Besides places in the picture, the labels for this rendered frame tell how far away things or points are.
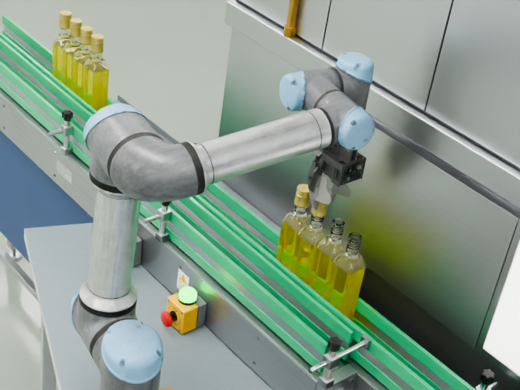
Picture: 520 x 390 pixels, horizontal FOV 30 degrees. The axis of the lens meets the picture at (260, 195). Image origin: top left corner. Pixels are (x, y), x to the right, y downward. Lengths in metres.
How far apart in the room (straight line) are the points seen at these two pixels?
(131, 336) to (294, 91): 0.56
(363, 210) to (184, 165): 0.68
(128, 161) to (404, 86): 0.69
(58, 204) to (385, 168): 1.13
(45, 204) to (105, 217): 1.17
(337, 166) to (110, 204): 0.49
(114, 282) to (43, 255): 0.68
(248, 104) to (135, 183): 0.88
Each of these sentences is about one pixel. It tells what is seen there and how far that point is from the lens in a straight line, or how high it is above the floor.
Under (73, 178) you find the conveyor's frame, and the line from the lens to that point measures 2.73.
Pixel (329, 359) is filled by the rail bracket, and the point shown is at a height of 0.97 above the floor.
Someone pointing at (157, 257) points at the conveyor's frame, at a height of 0.82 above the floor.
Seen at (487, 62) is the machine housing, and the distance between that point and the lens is 1.94.
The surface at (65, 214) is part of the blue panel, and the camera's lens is 2.89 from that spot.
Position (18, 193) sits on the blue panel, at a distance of 3.15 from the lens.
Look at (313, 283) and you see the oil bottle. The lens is 2.21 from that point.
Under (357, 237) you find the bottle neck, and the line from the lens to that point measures 2.10.
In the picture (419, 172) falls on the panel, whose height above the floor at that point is 1.28.
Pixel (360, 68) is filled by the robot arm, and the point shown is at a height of 1.51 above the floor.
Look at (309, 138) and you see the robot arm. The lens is 1.76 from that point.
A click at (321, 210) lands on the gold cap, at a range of 2.13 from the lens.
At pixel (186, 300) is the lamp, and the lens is 2.31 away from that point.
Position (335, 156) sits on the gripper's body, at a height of 1.30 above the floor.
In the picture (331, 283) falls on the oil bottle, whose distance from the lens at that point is 2.15.
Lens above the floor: 2.32
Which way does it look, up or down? 33 degrees down
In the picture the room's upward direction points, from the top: 9 degrees clockwise
